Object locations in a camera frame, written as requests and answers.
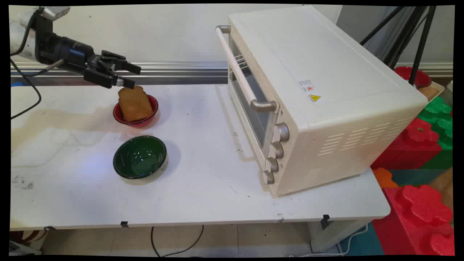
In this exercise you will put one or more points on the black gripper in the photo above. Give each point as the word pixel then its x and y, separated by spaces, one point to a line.
pixel 74 52

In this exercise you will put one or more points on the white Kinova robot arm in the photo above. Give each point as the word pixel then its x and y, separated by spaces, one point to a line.
pixel 20 36

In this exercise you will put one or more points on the brown toast slice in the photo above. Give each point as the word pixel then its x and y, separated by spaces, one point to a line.
pixel 135 104

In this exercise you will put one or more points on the small red bowl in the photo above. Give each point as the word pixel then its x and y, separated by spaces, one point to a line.
pixel 153 108

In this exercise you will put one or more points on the dark green bowl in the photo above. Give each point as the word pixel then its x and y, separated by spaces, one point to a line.
pixel 139 156

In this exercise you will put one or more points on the small blue object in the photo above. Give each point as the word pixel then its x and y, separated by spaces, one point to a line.
pixel 16 84

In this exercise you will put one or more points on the black table clip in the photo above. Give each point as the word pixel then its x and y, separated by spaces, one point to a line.
pixel 325 219
pixel 124 224

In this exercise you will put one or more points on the large silver oven knob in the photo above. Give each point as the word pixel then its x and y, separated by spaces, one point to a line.
pixel 282 132

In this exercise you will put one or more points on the warning label sticker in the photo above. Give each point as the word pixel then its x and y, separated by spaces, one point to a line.
pixel 310 90

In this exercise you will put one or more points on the cream toaster oven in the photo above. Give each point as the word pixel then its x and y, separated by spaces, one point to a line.
pixel 326 72

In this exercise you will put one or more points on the white table leg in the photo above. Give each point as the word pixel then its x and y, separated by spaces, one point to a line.
pixel 333 233

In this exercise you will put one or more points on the orange foam block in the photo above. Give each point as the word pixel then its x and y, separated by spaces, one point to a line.
pixel 384 177

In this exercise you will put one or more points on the red bowl with dark rim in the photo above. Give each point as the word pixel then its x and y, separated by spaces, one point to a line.
pixel 405 74

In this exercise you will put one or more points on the teal floor mat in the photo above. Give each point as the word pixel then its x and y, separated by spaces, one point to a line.
pixel 362 243

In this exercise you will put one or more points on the black tripod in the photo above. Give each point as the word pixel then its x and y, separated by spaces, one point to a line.
pixel 422 40

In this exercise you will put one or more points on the teal foam block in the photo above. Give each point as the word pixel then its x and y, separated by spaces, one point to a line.
pixel 413 177

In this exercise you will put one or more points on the beige tray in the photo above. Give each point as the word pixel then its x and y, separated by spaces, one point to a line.
pixel 433 90

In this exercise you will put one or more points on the green foam block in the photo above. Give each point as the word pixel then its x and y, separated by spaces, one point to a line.
pixel 440 119

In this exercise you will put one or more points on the large red foam block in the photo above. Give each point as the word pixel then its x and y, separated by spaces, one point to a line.
pixel 417 221

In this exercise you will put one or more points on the aluminium rail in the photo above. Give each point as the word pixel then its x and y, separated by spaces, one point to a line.
pixel 174 72

